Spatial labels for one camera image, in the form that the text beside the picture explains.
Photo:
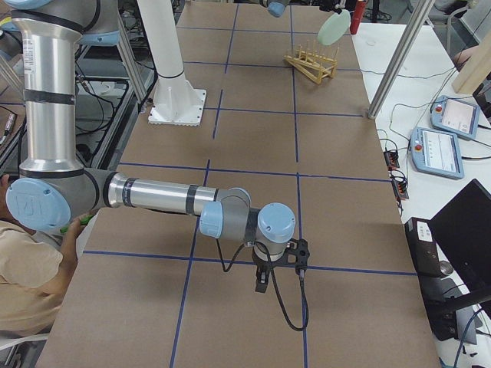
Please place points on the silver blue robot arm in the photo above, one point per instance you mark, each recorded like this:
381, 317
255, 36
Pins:
54, 187
276, 8

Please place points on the wooden board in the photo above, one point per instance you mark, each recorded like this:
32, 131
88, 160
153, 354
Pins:
477, 62

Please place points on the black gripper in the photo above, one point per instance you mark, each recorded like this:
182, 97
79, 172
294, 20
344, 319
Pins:
327, 7
262, 265

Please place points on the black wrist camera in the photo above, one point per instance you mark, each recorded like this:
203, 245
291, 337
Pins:
297, 254

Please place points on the wooden plate drying rack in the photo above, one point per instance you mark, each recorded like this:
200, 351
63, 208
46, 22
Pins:
314, 60

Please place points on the person in beige clothes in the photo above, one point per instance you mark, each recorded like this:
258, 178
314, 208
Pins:
36, 270

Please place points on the black computer monitor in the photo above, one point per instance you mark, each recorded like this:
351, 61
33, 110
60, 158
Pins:
462, 230

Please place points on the teach pendant far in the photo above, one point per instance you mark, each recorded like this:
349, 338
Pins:
455, 116

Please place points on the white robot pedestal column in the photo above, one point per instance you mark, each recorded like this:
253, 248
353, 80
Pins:
175, 101

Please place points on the teach pendant near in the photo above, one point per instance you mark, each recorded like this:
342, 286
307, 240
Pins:
436, 152

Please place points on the grey aluminium frame post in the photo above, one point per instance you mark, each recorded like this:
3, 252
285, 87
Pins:
403, 47

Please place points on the black device with label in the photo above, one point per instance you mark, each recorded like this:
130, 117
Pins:
448, 309

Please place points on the red cylinder tube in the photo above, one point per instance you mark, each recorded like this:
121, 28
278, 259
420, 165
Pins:
357, 16

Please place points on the teach pendant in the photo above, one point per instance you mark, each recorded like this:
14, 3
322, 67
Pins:
436, 152
455, 116

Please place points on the pale green ceramic plate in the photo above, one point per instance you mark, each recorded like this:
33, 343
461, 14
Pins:
334, 28

